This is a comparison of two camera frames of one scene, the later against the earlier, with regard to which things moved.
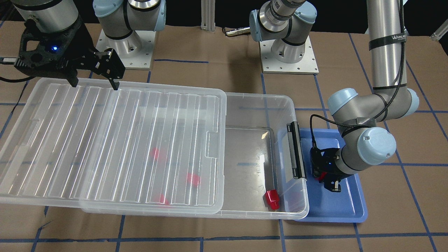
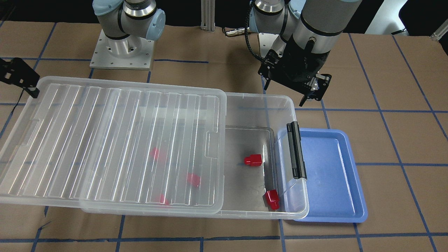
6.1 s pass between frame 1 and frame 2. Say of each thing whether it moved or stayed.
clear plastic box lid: stayed
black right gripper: moved
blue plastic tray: stayed
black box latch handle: stayed
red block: moved
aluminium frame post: stayed
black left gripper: moved
